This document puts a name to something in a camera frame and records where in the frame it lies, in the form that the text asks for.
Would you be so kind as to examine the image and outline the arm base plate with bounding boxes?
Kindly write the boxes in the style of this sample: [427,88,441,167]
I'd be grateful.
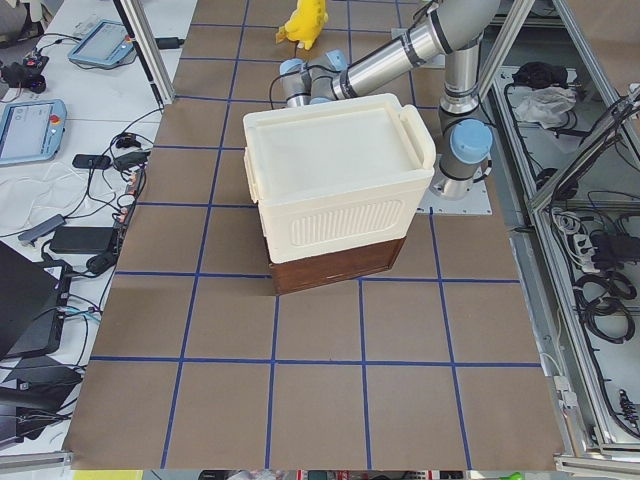
[390,28,445,69]
[416,154,493,216]

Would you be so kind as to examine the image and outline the aluminium frame post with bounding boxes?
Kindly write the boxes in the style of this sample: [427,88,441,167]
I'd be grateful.
[113,0,175,109]

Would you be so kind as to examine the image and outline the coiled black cables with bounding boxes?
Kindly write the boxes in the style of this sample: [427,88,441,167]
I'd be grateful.
[574,274,637,346]

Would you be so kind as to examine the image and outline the black power adapter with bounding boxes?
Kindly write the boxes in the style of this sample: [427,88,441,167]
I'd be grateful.
[50,226,114,254]

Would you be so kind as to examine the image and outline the blue teach pendant near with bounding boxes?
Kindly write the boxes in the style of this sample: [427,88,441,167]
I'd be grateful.
[1,99,67,166]

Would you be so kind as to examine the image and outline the black laptop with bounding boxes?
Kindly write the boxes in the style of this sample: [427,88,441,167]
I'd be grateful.
[1,244,71,359]

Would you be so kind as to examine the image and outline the blue teach pendant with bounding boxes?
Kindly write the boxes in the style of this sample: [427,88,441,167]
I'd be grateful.
[1,99,67,166]
[67,20,134,69]

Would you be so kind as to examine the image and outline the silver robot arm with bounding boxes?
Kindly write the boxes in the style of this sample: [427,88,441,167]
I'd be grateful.
[269,1,498,195]

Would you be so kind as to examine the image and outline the white crumpled cloth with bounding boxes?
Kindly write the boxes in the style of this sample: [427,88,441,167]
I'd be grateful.
[514,86,576,129]

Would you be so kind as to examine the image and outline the cream plastic storage box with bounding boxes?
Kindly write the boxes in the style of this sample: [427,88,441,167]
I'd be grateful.
[243,93,436,264]

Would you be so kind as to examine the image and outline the yellow plush toy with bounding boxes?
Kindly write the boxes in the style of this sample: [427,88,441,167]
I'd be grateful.
[275,0,329,51]

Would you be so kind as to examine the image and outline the blue teach pendant far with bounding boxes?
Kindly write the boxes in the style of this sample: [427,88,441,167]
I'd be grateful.
[67,20,134,69]

